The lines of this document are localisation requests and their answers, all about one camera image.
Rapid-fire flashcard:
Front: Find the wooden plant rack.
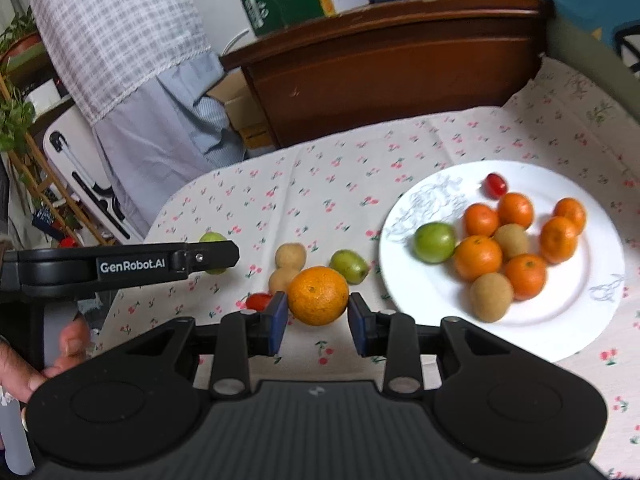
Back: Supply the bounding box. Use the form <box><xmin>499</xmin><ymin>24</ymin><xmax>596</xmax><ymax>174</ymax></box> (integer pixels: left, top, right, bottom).
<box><xmin>0</xmin><ymin>75</ymin><xmax>85</xmax><ymax>247</ymax></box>

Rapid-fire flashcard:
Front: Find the wooden nightstand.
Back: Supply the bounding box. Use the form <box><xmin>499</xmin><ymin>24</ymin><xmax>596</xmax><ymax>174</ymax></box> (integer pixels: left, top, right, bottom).
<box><xmin>220</xmin><ymin>0</ymin><xmax>553</xmax><ymax>150</ymax></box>

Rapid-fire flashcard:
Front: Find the cardboard box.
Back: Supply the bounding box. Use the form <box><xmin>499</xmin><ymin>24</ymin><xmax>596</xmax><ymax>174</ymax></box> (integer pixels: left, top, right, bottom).
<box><xmin>207</xmin><ymin>67</ymin><xmax>277</xmax><ymax>151</ymax></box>

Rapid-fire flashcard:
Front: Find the checked fabric appliance cover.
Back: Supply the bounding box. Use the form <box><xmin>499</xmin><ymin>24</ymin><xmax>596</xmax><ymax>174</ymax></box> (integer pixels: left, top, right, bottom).
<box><xmin>20</xmin><ymin>0</ymin><xmax>246</xmax><ymax>233</ymax></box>

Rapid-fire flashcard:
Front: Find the small mandarin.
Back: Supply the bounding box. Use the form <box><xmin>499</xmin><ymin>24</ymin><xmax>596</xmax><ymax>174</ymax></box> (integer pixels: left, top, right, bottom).
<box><xmin>553</xmin><ymin>197</ymin><xmax>587</xmax><ymax>235</ymax></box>
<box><xmin>539</xmin><ymin>216</ymin><xmax>578</xmax><ymax>264</ymax></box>
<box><xmin>504</xmin><ymin>254</ymin><xmax>547</xmax><ymax>302</ymax></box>
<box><xmin>497</xmin><ymin>192</ymin><xmax>535</xmax><ymax>230</ymax></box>
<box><xmin>463</xmin><ymin>203</ymin><xmax>501</xmax><ymax>237</ymax></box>
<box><xmin>453</xmin><ymin>235</ymin><xmax>503</xmax><ymax>282</ymax></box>

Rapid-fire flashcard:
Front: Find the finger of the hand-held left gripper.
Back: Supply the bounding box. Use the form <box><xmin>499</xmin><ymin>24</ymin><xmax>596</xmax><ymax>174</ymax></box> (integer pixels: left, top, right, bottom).
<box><xmin>185</xmin><ymin>240</ymin><xmax>241</xmax><ymax>277</ymax></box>

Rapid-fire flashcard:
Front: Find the white plastic container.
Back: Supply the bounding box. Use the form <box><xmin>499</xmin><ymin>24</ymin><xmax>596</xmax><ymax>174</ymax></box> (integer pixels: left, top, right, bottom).
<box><xmin>25</xmin><ymin>82</ymin><xmax>62</xmax><ymax>112</ymax></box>

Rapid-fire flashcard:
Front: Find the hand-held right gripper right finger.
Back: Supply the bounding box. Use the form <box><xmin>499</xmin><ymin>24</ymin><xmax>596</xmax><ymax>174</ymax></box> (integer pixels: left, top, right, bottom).
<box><xmin>347</xmin><ymin>292</ymin><xmax>506</xmax><ymax>397</ymax></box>

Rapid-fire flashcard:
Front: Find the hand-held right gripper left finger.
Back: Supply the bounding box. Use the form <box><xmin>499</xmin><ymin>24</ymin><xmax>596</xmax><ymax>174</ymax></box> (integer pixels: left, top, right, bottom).
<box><xmin>120</xmin><ymin>291</ymin><xmax>290</xmax><ymax>397</ymax></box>

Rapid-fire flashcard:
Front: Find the person's left hand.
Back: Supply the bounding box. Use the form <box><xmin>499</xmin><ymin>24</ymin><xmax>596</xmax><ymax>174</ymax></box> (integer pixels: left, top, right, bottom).
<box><xmin>0</xmin><ymin>317</ymin><xmax>93</xmax><ymax>433</ymax></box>

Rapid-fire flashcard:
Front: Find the green jujube fruit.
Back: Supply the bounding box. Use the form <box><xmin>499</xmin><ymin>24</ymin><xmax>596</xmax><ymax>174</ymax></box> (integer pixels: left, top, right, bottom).
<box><xmin>329</xmin><ymin>250</ymin><xmax>370</xmax><ymax>283</ymax></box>
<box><xmin>413</xmin><ymin>222</ymin><xmax>457</xmax><ymax>264</ymax></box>
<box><xmin>199</xmin><ymin>231</ymin><xmax>230</xmax><ymax>276</ymax></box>

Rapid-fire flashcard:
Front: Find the light green pillow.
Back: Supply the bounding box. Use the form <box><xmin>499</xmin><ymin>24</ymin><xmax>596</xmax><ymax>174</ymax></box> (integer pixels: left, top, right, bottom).
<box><xmin>545</xmin><ymin>10</ymin><xmax>640</xmax><ymax>126</ymax></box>

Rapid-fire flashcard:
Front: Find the white folded table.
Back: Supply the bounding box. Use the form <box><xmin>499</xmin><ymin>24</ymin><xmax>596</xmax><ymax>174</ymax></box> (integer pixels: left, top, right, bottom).
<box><xmin>42</xmin><ymin>105</ymin><xmax>147</xmax><ymax>247</ymax></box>

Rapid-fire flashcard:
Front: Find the brown kiwi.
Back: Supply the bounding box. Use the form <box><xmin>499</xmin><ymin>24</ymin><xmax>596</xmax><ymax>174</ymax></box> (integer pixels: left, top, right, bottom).
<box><xmin>268</xmin><ymin>266</ymin><xmax>301</xmax><ymax>296</ymax></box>
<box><xmin>275</xmin><ymin>243</ymin><xmax>307</xmax><ymax>271</ymax></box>
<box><xmin>493</xmin><ymin>223</ymin><xmax>531</xmax><ymax>261</ymax></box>
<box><xmin>470</xmin><ymin>272</ymin><xmax>515</xmax><ymax>323</ymax></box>

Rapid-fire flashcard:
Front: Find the potted plant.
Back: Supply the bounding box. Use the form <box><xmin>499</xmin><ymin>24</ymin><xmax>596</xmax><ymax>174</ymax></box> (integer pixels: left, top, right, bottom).
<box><xmin>0</xmin><ymin>7</ymin><xmax>45</xmax><ymax>67</ymax></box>

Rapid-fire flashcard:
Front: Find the large orange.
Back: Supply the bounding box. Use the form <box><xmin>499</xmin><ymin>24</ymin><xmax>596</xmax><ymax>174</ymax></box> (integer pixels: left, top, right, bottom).
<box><xmin>288</xmin><ymin>266</ymin><xmax>350</xmax><ymax>327</ymax></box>

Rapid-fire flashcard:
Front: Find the cherry print cloth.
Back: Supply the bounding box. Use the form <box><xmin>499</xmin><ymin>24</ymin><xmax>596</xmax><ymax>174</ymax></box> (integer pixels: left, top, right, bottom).
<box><xmin>92</xmin><ymin>55</ymin><xmax>640</xmax><ymax>480</ymax></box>

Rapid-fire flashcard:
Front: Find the green leafy plant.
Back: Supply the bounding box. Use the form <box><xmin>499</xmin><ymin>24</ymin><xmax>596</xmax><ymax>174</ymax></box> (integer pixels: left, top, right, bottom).
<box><xmin>0</xmin><ymin>100</ymin><xmax>37</xmax><ymax>154</ymax></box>

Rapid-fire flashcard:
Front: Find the white cable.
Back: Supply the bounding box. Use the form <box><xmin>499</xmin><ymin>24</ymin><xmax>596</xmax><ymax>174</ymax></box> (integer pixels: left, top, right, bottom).
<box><xmin>221</xmin><ymin>27</ymin><xmax>251</xmax><ymax>57</ymax></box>

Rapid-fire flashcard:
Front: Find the white patterned plate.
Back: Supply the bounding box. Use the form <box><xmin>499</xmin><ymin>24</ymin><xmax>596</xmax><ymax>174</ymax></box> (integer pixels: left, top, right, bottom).
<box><xmin>378</xmin><ymin>160</ymin><xmax>626</xmax><ymax>364</ymax></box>

